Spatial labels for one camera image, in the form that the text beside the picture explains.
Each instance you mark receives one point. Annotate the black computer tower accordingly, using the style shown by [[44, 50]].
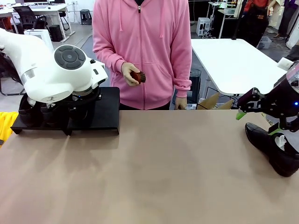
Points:
[[56, 32]]

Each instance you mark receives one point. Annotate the person's right hand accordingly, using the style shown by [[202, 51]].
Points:
[[128, 72]]

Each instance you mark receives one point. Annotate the dark small stool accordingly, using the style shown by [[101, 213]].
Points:
[[85, 16]]

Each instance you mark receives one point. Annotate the grey plastic stool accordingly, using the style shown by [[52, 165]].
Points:
[[195, 81]]

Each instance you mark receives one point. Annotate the person in black apron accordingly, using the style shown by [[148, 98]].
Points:
[[258, 21]]

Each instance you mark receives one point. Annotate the yellow cloth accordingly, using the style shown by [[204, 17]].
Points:
[[7, 126]]

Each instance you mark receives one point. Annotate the black metal shoe stand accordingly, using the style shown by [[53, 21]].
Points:
[[35, 130], [107, 109]]

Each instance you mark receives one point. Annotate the white workbench desk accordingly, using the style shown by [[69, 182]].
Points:
[[227, 12]]

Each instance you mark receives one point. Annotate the brown shoe brush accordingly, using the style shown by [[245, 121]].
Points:
[[139, 78]]

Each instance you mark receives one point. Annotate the person's right forearm pink sleeve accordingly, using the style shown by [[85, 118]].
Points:
[[107, 57]]

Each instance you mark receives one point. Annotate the small white box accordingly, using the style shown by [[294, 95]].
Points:
[[285, 64]]

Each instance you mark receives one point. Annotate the person in purple top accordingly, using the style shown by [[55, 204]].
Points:
[[288, 16]]

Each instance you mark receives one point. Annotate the brown cardboard box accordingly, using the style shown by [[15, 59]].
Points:
[[210, 102]]

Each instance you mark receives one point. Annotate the person in pink hoodie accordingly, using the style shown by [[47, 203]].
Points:
[[140, 35]]

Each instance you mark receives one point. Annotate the black mesh desk chair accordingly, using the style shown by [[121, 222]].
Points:
[[26, 16]]

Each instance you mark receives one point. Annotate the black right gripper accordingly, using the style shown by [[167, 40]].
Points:
[[285, 102]]

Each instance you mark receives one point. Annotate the grey plastic bin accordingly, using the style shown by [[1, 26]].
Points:
[[264, 43]]

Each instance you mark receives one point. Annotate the white computer case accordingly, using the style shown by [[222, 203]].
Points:
[[204, 25]]

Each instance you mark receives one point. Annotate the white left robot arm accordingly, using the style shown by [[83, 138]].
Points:
[[46, 79]]

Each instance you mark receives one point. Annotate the white air purifier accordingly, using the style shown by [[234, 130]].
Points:
[[44, 37]]

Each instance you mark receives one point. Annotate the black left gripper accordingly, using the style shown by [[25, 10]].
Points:
[[80, 100]]

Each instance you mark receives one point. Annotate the person's left forearm pink sleeve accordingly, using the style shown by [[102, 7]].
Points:
[[183, 79]]

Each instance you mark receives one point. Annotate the white table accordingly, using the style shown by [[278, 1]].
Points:
[[233, 60]]

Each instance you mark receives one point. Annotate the person's left hand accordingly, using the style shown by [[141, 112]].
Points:
[[181, 103]]

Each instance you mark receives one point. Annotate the white office desk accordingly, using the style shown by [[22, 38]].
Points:
[[46, 9]]

